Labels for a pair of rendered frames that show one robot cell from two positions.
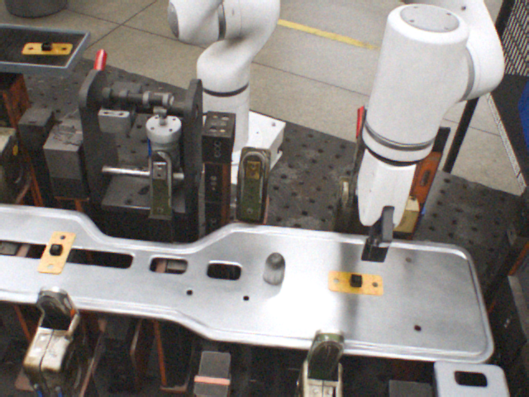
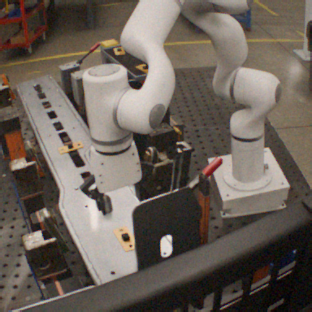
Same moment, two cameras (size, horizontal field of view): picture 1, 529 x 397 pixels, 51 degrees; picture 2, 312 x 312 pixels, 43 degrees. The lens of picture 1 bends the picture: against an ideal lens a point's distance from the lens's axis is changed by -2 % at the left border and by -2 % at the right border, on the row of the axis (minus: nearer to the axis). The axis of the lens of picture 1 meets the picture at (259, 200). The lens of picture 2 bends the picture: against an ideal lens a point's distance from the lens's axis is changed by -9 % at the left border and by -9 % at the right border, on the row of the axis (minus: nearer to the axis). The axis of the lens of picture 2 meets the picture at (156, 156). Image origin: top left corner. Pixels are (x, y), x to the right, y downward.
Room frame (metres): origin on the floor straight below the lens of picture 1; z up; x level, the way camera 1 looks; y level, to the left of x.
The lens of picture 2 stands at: (0.31, -0.85, 1.73)
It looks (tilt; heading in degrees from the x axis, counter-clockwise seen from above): 34 degrees down; 65
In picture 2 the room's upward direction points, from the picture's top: 4 degrees counter-clockwise
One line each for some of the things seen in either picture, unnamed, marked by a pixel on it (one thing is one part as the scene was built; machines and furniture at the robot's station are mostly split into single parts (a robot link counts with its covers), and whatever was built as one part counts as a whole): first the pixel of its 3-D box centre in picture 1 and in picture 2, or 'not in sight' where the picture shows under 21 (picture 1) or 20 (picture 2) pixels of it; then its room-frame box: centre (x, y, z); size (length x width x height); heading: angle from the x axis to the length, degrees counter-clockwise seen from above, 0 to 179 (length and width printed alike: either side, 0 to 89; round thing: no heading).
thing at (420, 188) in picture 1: (402, 238); (201, 256); (0.70, -0.26, 0.95); 0.03 x 0.01 x 0.50; 89
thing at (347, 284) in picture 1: (355, 281); (125, 237); (0.54, -0.16, 1.01); 0.08 x 0.04 x 0.01; 89
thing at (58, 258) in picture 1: (56, 250); (70, 146); (0.55, 0.31, 1.01); 0.08 x 0.04 x 0.01; 179
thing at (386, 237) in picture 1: (385, 217); (96, 182); (0.50, -0.16, 1.19); 0.08 x 0.01 x 0.06; 179
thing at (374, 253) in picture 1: (377, 251); (95, 201); (0.49, -0.16, 1.14); 0.03 x 0.03 x 0.07; 89
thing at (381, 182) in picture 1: (388, 172); (114, 162); (0.54, -0.16, 1.23); 0.10 x 0.07 x 0.11; 179
